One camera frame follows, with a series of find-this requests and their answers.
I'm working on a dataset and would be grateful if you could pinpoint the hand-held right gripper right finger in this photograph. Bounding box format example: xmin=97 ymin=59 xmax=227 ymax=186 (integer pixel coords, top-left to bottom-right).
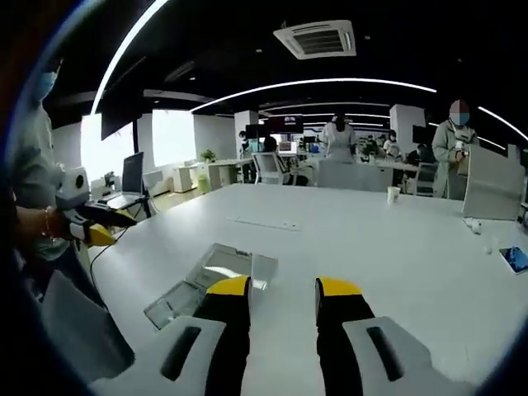
xmin=315 ymin=276 xmax=483 ymax=396

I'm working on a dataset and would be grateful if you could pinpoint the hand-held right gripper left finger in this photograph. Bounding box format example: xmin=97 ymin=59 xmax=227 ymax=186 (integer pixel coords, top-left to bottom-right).
xmin=88 ymin=275 xmax=252 ymax=396

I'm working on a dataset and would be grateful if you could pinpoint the grey transparent guide fixture box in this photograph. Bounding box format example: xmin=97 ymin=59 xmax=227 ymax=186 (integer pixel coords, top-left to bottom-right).
xmin=143 ymin=242 xmax=278 ymax=332

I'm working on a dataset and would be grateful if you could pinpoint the person's left hand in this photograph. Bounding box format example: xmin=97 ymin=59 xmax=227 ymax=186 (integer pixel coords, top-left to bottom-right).
xmin=43 ymin=207 xmax=83 ymax=243

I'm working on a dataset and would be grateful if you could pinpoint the desk monitor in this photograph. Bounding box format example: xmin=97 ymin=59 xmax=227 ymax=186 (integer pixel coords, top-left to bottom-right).
xmin=121 ymin=151 xmax=145 ymax=197

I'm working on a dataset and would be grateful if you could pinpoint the black hanging screen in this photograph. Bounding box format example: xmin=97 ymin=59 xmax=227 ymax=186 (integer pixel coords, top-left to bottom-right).
xmin=101 ymin=97 xmax=139 ymax=139

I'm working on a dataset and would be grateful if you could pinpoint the grey mesh office chair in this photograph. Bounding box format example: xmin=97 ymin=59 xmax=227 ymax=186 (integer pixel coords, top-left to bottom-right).
xmin=39 ymin=270 xmax=137 ymax=383

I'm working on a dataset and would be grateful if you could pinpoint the white office chair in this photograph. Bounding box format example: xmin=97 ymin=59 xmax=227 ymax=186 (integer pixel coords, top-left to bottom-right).
xmin=251 ymin=151 xmax=285 ymax=185

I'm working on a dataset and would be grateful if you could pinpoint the blue smartphone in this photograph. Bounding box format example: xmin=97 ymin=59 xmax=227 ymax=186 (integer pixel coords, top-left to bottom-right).
xmin=497 ymin=246 xmax=528 ymax=275

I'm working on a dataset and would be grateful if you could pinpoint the hanging dark display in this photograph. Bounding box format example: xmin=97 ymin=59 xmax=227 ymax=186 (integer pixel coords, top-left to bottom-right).
xmin=263 ymin=115 xmax=304 ymax=134

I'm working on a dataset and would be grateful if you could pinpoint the grey chair back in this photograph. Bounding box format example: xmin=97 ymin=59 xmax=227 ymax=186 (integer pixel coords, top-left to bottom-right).
xmin=460 ymin=144 xmax=526 ymax=222

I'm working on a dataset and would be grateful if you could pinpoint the ceiling air vent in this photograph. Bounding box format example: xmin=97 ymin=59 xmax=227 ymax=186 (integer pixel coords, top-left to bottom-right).
xmin=272 ymin=19 xmax=356 ymax=60

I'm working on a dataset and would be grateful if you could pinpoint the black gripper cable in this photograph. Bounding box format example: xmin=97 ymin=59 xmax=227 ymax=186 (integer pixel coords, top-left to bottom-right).
xmin=89 ymin=229 xmax=129 ymax=290

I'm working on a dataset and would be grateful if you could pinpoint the gold bracelet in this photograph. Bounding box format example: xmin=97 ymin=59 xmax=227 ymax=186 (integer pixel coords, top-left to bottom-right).
xmin=42 ymin=205 xmax=57 ymax=244

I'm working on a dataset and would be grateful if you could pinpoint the white table cable strip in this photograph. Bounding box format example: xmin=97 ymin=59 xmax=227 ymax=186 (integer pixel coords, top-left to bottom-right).
xmin=225 ymin=214 xmax=304 ymax=232

